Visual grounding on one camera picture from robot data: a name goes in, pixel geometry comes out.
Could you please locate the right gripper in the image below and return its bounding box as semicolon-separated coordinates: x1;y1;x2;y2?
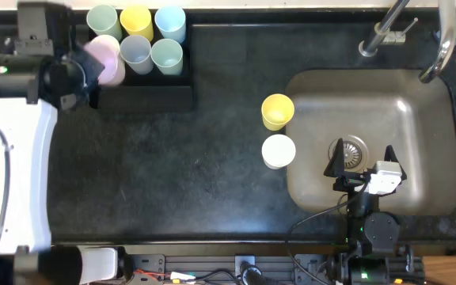
323;138;408;193

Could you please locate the white cup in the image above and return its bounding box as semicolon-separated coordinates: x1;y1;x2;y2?
260;134;297;170

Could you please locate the yellow cup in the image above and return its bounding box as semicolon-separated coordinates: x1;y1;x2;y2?
119;5;154;43
260;93;295;132

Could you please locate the steel sink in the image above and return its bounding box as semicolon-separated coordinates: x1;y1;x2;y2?
284;69;456;217

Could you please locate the steel tap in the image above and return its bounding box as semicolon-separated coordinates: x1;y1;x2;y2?
357;0;456;85

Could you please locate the black tray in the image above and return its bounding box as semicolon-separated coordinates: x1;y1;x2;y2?
87;11;196;112

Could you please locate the green cup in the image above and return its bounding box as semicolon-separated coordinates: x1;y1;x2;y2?
85;4;124;42
150;38;184;76

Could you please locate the blue cup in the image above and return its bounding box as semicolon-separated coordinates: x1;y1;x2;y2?
154;5;187;44

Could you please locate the grey cup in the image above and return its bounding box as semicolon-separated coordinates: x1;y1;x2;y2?
120;34;154;75

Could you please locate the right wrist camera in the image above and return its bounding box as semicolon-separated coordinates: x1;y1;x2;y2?
364;160;404;196

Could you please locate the mounting rail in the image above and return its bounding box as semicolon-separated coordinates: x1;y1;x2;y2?
116;253;427;285

